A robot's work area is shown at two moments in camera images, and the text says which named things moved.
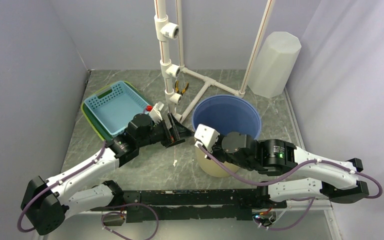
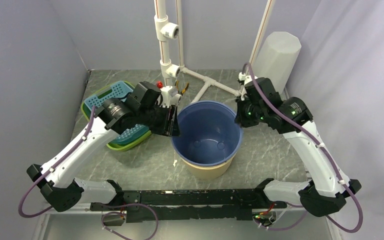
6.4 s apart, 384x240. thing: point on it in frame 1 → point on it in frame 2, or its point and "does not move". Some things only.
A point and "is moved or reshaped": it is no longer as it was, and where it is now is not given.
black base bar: [151, 206] does not move
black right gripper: [219, 140] → [240, 118]
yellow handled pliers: [182, 91] does not move
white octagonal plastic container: [274, 64] does not move
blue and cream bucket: [228, 113] is moved or reshaped
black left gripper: [178, 130] → [170, 127]
